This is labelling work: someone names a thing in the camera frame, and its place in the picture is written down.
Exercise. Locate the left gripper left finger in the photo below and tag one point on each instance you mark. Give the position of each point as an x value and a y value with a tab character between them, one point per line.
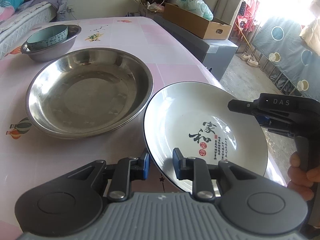
123	173

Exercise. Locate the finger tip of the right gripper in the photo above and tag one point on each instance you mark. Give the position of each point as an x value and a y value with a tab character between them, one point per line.
263	121

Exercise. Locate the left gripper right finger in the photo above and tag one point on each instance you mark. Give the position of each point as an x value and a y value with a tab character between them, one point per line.
195	170

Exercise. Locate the white ceramic plate with calligraphy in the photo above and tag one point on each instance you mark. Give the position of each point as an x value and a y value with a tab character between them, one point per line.
195	118

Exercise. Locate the large steel basin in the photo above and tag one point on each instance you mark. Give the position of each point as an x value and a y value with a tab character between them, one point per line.
88	92

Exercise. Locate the steel bowl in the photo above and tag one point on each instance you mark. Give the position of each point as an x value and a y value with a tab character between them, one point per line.
55	51

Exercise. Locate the teal ceramic bowl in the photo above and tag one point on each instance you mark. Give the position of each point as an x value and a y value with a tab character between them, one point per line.
47	37

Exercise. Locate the person's right hand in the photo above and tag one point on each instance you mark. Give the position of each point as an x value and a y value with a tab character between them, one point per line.
301	181

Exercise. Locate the pair of white shoes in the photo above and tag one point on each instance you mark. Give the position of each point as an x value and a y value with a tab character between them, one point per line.
250	60

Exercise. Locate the large grey carton box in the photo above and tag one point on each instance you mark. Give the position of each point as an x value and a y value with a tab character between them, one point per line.
215	55

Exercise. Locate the blue patterned hanging sheet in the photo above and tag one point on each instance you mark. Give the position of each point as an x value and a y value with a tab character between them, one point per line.
296	65

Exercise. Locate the brown cardboard box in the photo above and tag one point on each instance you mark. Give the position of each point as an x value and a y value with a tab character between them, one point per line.
201	27

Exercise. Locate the plastic bag with cloth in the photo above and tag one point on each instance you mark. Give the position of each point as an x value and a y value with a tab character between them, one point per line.
197	7

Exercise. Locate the open box with clutter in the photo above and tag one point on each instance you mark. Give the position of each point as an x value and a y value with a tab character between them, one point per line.
150	8

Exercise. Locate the white quilted mattress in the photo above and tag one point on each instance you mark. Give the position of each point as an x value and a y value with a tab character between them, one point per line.
20	23

